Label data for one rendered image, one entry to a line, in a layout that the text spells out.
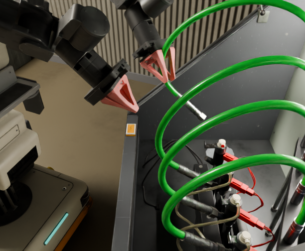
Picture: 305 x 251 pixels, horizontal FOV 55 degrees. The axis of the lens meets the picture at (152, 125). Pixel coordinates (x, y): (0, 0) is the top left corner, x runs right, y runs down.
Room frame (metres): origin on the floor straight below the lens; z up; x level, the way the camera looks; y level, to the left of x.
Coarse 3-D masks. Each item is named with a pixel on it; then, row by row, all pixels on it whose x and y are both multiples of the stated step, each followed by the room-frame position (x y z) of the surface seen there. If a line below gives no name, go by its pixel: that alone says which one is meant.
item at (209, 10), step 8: (232, 0) 0.59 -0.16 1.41; (240, 0) 0.58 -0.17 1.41; (248, 0) 0.58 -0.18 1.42; (256, 0) 0.57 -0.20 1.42; (264, 0) 0.56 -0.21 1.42; (272, 0) 0.56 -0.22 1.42; (280, 0) 0.56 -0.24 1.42; (208, 8) 0.61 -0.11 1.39; (216, 8) 0.60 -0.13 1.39; (224, 8) 0.59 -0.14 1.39; (288, 8) 0.55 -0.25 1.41; (296, 8) 0.54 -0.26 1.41; (192, 16) 0.62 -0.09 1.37; (200, 16) 0.61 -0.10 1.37; (304, 16) 0.53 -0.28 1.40; (184, 24) 0.62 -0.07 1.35; (176, 32) 0.63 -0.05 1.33; (168, 40) 0.64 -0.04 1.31; (160, 72) 0.65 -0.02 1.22; (168, 80) 0.65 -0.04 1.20; (168, 88) 0.64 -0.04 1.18
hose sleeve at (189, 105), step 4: (176, 96) 0.63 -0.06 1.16; (180, 96) 0.62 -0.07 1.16; (184, 104) 0.62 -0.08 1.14; (188, 104) 0.61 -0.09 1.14; (192, 104) 0.62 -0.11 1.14; (188, 108) 0.61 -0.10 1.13; (192, 108) 0.61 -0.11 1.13; (196, 108) 0.61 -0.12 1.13; (192, 112) 0.61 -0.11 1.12; (196, 112) 0.60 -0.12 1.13; (200, 112) 0.61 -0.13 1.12; (196, 116) 0.60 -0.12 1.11
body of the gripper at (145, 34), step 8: (144, 24) 0.70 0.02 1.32; (152, 24) 0.71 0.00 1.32; (136, 32) 0.69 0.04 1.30; (144, 32) 0.68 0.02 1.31; (152, 32) 0.69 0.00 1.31; (144, 40) 0.67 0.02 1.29; (152, 40) 0.66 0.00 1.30; (160, 40) 0.67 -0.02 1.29; (144, 48) 0.64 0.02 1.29; (136, 56) 0.65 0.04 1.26
